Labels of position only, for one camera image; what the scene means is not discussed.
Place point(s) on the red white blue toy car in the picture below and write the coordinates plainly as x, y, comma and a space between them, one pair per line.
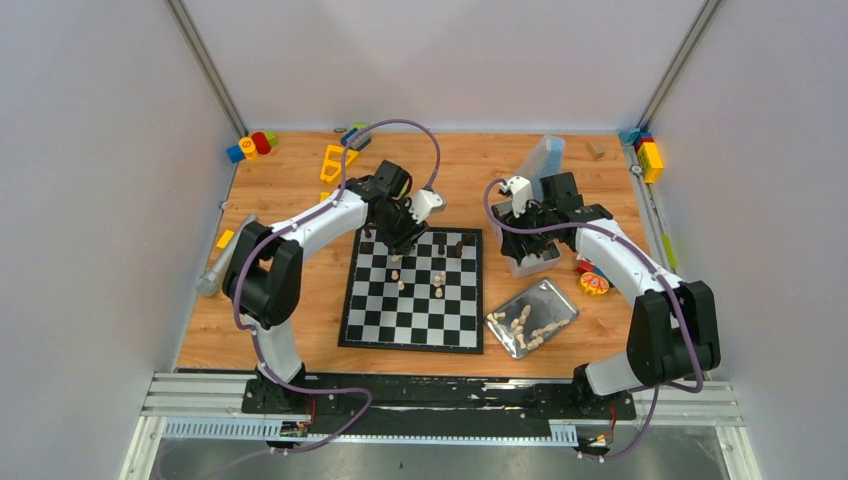
584, 266

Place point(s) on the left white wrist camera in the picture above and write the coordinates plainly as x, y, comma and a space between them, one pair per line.
424, 203

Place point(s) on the yellow red round toy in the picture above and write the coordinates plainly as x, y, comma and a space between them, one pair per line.
593, 284

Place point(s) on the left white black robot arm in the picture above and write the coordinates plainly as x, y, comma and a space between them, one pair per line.
264, 278

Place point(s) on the blue grey toy block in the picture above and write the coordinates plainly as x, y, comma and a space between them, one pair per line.
357, 137

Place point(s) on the grey cylinder marker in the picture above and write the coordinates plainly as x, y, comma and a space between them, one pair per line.
210, 282

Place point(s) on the silver metal tray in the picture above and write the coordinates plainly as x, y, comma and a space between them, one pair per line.
532, 318

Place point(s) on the blue cube block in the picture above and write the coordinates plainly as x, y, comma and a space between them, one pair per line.
235, 154

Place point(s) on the white metal box dark pieces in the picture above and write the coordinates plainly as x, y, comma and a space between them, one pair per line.
530, 264

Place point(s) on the yellow cylinder block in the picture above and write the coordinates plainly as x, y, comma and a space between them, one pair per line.
248, 148

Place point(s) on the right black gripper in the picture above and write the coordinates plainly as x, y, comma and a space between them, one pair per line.
519, 245

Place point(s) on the small wooden block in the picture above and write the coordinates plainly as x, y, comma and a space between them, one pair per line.
596, 149

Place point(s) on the clear plastic container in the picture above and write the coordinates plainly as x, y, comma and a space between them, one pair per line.
544, 160

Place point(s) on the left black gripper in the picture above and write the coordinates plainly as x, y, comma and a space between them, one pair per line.
402, 232

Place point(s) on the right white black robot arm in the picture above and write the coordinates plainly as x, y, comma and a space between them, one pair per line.
673, 336

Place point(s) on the small yellow block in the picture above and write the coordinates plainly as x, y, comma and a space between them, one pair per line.
225, 239

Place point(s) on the yellow triangular toy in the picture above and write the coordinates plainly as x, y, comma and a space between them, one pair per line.
335, 156

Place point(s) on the red cylinder block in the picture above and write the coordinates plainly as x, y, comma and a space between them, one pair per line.
261, 142

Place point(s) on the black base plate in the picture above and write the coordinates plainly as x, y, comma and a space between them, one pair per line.
407, 405

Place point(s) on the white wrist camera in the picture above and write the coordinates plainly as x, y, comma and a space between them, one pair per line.
424, 203
519, 190

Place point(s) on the yellow lego brick stack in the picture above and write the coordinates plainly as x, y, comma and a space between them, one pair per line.
650, 161

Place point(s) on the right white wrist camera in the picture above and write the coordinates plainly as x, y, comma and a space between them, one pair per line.
519, 190

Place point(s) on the black white chessboard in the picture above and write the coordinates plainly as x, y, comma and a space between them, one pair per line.
430, 301

